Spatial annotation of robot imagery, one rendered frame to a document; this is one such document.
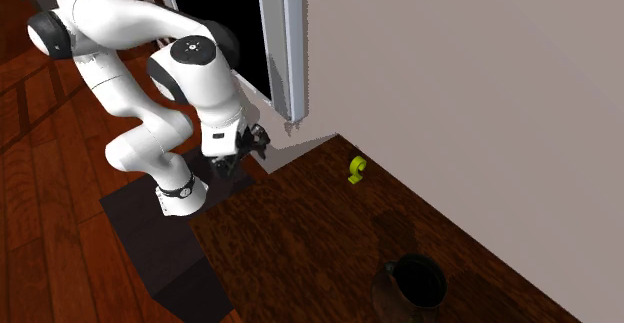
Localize dark robot stand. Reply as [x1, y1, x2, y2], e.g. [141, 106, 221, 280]
[99, 145, 257, 323]

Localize dark brown mug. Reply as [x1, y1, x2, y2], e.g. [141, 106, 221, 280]
[370, 253, 448, 323]

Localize white-framed doorway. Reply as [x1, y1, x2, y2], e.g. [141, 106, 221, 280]
[154, 0, 309, 123]

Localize yellow-green curled hook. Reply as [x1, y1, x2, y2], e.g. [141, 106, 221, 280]
[347, 155, 368, 185]

